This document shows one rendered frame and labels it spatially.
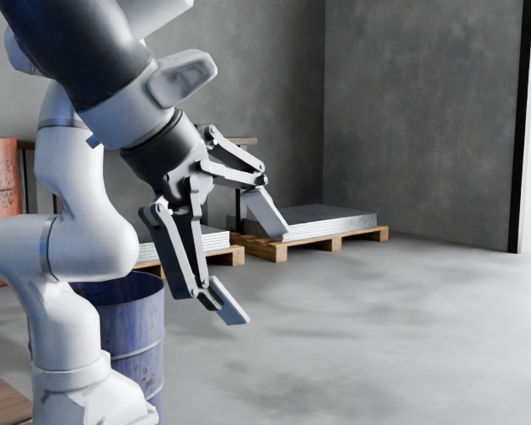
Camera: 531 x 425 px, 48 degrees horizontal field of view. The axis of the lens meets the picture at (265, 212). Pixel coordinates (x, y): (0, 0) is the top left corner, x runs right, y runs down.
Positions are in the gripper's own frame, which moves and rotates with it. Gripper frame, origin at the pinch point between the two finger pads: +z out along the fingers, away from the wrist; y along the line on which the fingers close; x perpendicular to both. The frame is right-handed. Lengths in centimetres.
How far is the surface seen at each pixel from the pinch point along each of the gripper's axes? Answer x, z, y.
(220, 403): -107, 106, -47
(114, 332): -97, 47, -33
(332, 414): -72, 122, -55
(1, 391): -100, 31, -3
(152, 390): -102, 73, -31
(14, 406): -90, 31, 0
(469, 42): -83, 172, -404
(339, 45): -209, 159, -462
